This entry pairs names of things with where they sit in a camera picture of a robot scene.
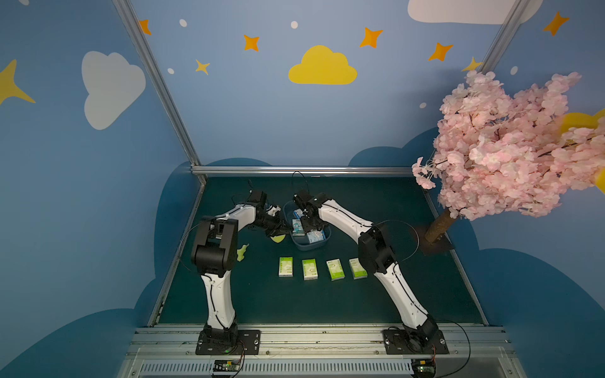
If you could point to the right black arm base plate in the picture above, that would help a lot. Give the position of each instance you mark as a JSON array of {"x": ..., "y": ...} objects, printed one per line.
[{"x": 400, "y": 342}]

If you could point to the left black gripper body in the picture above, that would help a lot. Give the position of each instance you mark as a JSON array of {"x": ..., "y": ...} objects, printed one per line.
[{"x": 276, "y": 224}]

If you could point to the left green circuit board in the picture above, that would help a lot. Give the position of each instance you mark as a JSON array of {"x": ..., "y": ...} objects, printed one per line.
[{"x": 226, "y": 366}]

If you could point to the right green circuit board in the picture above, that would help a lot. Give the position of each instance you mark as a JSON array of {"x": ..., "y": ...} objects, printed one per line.
[{"x": 423, "y": 368}]

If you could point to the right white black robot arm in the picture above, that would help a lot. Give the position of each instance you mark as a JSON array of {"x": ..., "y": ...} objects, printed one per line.
[{"x": 377, "y": 257}]

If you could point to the green trowel wooden handle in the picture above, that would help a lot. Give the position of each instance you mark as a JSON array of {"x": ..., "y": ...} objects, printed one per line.
[{"x": 277, "y": 239}]

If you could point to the pink blossom artificial tree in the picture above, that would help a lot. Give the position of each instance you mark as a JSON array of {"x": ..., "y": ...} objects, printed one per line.
[{"x": 497, "y": 153}]

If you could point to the green circuit board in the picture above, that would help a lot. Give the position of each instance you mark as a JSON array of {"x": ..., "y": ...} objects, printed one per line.
[
  {"x": 226, "y": 366},
  {"x": 423, "y": 368}
]

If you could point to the blue pocket tissue pack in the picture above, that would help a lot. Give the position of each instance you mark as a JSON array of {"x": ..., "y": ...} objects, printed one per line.
[
  {"x": 316, "y": 236},
  {"x": 297, "y": 228}
]

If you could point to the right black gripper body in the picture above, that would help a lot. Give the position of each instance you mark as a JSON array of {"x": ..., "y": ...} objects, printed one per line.
[{"x": 309, "y": 222}]

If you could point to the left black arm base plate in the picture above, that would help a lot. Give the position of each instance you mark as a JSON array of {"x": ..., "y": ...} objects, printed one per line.
[{"x": 231, "y": 341}]

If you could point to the blue plastic storage box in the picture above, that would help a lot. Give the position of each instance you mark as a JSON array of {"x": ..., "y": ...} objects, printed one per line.
[{"x": 305, "y": 236}]

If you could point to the green rake wooden handle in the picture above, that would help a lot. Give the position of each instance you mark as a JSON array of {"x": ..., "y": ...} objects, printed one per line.
[{"x": 241, "y": 252}]

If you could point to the green pocket tissue pack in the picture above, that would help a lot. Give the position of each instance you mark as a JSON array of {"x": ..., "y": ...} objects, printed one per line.
[
  {"x": 309, "y": 269},
  {"x": 286, "y": 267},
  {"x": 357, "y": 270},
  {"x": 335, "y": 269}
]

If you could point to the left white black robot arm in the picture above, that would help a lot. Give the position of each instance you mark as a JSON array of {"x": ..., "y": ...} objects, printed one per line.
[{"x": 214, "y": 255}]

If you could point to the aluminium front rail frame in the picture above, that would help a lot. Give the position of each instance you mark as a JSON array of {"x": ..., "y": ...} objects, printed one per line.
[{"x": 321, "y": 350}]

